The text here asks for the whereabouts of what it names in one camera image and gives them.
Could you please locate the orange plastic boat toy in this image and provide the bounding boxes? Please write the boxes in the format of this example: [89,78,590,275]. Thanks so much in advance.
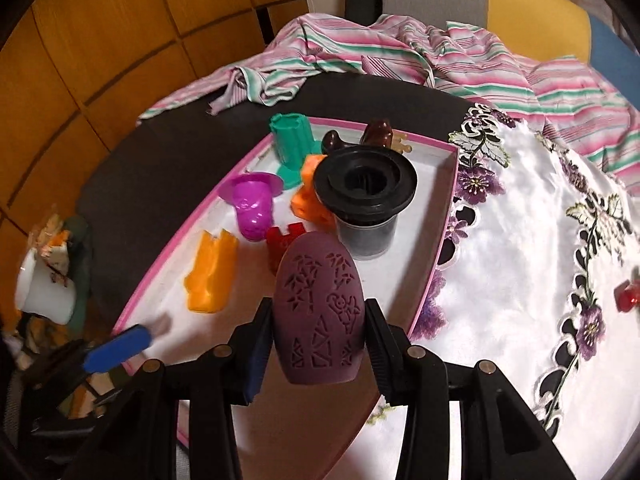
[183,229,240,313]

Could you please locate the purple oval case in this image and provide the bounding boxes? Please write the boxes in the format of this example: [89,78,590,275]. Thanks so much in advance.
[272,232,364,385]

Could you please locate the red puzzle block toy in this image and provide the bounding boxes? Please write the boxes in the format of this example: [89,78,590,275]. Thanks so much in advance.
[265,222,306,275]

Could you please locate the orange cube block toy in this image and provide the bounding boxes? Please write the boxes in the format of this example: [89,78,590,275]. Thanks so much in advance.
[291,154,335,231]

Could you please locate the magenta plastic mould toy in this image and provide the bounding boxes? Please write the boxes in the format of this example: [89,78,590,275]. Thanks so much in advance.
[219,172,283,242]

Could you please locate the black grey cup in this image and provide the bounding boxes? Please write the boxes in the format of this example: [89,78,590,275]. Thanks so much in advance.
[312,145,418,260]

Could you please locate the green plastic cylinder toy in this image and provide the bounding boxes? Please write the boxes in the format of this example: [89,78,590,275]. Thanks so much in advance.
[269,113,321,190]

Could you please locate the dark brown wooden toy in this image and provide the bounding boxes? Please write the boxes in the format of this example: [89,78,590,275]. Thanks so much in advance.
[321,119,412,155]

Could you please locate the red shiny capsule toy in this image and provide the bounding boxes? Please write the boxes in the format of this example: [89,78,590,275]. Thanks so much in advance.
[614,274,640,313]

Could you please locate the white mug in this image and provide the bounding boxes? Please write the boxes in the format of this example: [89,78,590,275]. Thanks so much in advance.
[14,248,76,325]

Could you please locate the pink white tray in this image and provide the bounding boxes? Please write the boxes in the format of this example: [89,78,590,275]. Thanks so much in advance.
[115,133,458,479]

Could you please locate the white floral embroidered tablecloth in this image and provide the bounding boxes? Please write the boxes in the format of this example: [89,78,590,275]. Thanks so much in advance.
[324,102,640,480]

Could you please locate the pink green striped cloth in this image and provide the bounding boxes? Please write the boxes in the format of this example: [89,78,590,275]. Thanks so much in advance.
[139,13,639,196]

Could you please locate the grey yellow blue chair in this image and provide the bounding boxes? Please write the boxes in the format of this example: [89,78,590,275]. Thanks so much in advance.
[345,0,639,105]

